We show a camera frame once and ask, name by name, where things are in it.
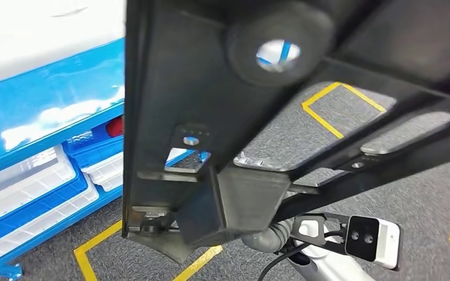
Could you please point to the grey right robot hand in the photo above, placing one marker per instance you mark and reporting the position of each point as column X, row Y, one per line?
column 267, row 240

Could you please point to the black plastic plate frame part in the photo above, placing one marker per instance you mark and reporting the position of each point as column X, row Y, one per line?
column 170, row 77

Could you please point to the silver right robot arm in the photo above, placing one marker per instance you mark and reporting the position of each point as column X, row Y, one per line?
column 333, row 267

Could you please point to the blue steel shelf rack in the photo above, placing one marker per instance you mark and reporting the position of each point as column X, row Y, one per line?
column 34, row 112

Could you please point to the small red object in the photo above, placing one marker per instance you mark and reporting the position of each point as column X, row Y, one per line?
column 115, row 127

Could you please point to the blue plastic crate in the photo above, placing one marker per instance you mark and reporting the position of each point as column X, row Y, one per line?
column 93, row 151

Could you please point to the white car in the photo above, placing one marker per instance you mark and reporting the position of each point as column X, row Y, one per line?
column 34, row 38

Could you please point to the pale wrist camera black mount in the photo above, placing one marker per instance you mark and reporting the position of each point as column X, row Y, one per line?
column 388, row 242

